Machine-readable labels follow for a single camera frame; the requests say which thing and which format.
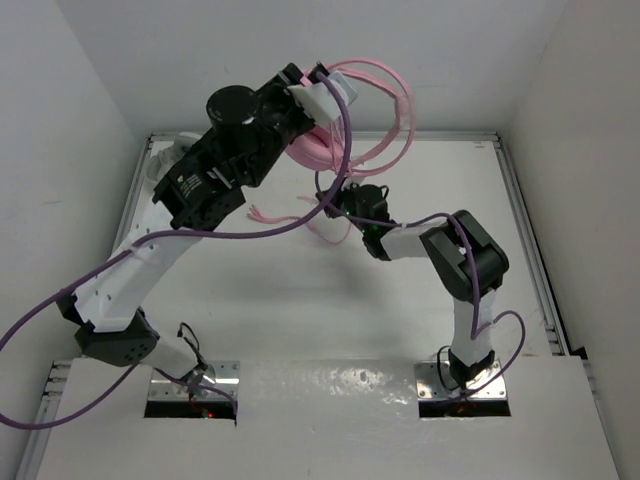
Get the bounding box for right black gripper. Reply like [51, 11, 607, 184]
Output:
[317, 176, 370, 235]

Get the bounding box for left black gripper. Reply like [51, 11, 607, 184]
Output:
[235, 64, 312, 187]

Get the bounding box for pink headphones with cable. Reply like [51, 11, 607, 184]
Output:
[244, 57, 417, 246]

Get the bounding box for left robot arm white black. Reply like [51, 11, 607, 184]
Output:
[57, 63, 314, 380]

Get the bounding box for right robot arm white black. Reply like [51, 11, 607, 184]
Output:
[325, 183, 509, 389]

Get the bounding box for white grey headphones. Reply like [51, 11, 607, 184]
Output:
[145, 132, 201, 184]

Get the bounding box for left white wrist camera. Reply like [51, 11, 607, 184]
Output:
[288, 72, 357, 127]

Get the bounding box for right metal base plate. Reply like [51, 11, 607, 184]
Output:
[413, 360, 508, 402]

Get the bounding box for metal base plate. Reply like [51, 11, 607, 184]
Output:
[413, 360, 508, 402]
[148, 361, 240, 402]

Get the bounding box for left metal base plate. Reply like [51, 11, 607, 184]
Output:
[148, 361, 240, 402]

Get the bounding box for aluminium table frame rail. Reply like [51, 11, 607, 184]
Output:
[18, 133, 616, 479]

